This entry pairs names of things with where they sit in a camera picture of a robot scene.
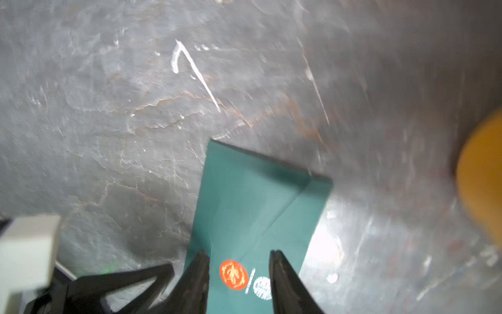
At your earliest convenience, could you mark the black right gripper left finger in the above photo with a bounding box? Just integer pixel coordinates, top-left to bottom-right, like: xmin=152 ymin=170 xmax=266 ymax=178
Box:
xmin=157 ymin=250 xmax=210 ymax=314

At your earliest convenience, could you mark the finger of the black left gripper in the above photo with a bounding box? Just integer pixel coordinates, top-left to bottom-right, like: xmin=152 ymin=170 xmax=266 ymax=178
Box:
xmin=24 ymin=263 xmax=175 ymax=313

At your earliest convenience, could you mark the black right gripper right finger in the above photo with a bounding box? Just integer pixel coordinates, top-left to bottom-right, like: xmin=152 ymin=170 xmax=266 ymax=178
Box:
xmin=269 ymin=250 xmax=323 ymax=314

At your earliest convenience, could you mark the dark green envelope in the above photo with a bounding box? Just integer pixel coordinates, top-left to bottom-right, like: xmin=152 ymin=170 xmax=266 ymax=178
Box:
xmin=186 ymin=140 xmax=333 ymax=313

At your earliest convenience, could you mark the yellow plastic storage box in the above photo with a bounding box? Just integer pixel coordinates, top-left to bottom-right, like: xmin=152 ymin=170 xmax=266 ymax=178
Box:
xmin=456 ymin=109 xmax=501 ymax=249

